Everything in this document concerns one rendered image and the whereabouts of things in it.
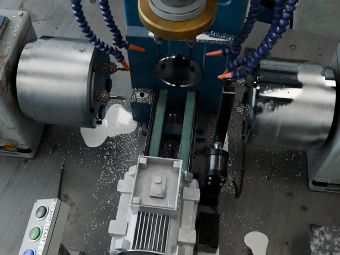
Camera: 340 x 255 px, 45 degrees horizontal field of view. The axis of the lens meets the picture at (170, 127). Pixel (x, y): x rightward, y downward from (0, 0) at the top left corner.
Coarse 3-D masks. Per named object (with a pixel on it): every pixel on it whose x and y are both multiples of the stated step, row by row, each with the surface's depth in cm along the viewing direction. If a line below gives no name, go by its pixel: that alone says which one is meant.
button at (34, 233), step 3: (33, 228) 92; (36, 228) 92; (39, 228) 92; (30, 231) 92; (33, 231) 92; (36, 231) 91; (39, 231) 91; (30, 234) 92; (33, 234) 91; (36, 234) 91; (39, 234) 91; (30, 237) 91; (33, 237) 91; (36, 237) 91
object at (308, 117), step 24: (264, 72) 103; (288, 72) 103; (312, 72) 104; (264, 96) 102; (288, 96) 101; (312, 96) 101; (264, 120) 103; (288, 120) 102; (312, 120) 102; (264, 144) 110; (288, 144) 108; (312, 144) 106
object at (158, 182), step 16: (160, 160) 94; (176, 160) 93; (144, 176) 94; (160, 176) 93; (176, 176) 94; (144, 192) 92; (160, 192) 90; (176, 192) 92; (144, 208) 88; (160, 208) 87; (176, 208) 87
